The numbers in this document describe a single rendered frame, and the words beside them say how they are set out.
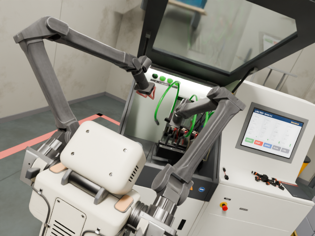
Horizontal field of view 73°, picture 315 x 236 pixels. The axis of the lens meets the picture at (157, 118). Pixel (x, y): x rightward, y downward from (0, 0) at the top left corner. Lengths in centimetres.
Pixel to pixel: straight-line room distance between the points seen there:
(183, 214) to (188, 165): 90
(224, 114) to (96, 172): 44
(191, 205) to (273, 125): 81
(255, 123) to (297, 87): 272
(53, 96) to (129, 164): 37
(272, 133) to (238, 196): 53
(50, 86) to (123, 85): 406
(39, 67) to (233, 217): 146
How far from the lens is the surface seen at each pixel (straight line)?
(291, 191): 181
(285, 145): 183
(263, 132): 171
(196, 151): 71
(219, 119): 73
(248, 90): 161
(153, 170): 132
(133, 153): 58
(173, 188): 70
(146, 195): 144
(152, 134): 180
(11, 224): 218
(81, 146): 62
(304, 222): 310
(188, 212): 157
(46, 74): 79
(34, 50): 79
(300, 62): 429
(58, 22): 82
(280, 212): 179
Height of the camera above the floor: 168
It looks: 21 degrees down
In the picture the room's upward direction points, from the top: 19 degrees clockwise
